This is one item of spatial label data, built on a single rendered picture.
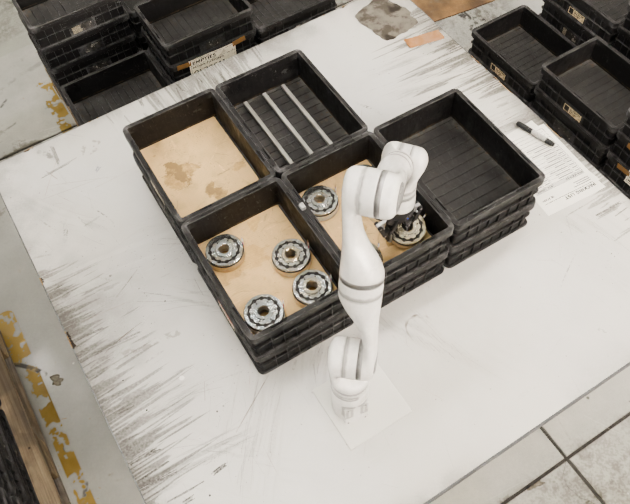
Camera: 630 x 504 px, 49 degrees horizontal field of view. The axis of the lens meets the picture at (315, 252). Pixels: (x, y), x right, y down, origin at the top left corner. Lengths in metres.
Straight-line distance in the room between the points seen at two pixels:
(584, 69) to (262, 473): 2.08
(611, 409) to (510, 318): 0.85
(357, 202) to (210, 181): 0.85
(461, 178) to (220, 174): 0.69
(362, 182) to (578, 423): 1.61
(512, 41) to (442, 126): 1.22
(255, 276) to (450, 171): 0.64
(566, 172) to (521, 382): 0.72
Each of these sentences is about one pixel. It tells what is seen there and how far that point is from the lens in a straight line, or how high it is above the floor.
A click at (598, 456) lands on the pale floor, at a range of 2.65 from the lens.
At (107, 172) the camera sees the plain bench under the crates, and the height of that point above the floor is 0.70.
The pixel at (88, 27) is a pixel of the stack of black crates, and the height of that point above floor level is 0.50.
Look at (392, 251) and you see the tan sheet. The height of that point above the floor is 0.83.
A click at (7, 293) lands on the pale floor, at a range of 3.08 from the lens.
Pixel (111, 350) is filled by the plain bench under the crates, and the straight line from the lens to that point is 1.98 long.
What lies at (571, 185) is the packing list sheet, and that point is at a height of 0.70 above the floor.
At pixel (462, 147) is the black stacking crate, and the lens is 2.11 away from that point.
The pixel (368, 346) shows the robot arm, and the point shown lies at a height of 1.07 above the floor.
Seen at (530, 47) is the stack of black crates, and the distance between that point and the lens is 3.30.
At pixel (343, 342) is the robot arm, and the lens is 1.52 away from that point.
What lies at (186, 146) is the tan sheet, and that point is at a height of 0.83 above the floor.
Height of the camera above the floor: 2.42
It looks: 58 degrees down
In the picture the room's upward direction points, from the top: 5 degrees counter-clockwise
